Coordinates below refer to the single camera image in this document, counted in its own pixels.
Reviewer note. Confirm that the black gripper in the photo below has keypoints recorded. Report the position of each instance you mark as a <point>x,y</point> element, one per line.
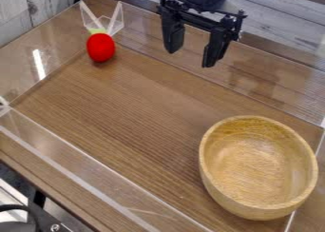
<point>205,14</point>

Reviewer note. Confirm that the red felt strawberry toy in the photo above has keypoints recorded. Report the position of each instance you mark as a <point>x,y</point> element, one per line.
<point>101,47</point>

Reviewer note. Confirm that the light wooden bowl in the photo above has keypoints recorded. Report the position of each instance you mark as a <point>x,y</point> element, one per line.
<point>258,166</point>

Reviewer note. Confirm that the clear acrylic corner bracket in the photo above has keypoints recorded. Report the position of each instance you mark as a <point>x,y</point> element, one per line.
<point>104,24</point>

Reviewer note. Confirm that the clear acrylic tray wall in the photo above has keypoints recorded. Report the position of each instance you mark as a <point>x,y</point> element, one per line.
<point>105,134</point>

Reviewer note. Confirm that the black metal table frame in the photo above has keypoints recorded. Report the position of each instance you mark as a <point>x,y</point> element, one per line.
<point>19,191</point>

